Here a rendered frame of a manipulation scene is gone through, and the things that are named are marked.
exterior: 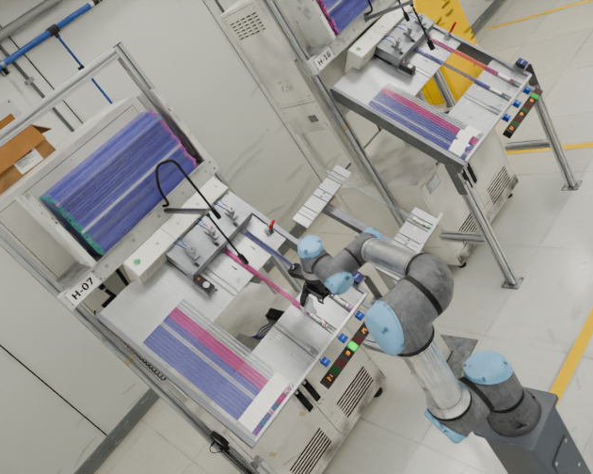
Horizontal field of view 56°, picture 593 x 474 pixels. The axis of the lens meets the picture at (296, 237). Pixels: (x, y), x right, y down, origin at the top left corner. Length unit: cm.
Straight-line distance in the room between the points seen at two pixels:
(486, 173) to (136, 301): 200
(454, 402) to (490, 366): 15
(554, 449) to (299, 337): 87
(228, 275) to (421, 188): 114
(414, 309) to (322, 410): 135
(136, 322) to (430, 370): 110
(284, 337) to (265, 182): 229
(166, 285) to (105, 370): 174
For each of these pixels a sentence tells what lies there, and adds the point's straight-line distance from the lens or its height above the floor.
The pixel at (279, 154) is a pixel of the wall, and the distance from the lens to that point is 427.
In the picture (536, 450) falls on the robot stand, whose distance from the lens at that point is 172.
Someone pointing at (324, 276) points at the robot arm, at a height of 111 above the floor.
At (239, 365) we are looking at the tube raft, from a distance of 200.
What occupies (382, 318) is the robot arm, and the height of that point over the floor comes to 118.
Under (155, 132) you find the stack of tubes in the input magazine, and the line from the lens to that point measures 215.
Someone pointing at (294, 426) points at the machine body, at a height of 35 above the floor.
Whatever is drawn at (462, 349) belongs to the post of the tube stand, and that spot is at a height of 1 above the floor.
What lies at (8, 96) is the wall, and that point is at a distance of 357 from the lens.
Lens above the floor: 195
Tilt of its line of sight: 26 degrees down
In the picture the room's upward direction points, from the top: 36 degrees counter-clockwise
